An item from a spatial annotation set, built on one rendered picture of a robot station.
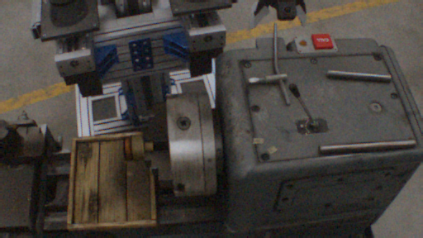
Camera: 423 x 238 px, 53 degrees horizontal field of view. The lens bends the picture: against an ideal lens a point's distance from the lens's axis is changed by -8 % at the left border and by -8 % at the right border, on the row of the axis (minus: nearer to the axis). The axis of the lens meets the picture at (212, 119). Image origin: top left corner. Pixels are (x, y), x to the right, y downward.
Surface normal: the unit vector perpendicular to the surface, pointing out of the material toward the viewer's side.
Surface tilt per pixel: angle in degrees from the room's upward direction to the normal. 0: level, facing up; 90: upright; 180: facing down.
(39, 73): 0
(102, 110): 0
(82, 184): 0
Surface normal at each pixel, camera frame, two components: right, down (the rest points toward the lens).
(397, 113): 0.00, -0.58
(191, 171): 0.08, 0.43
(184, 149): 0.06, 0.01
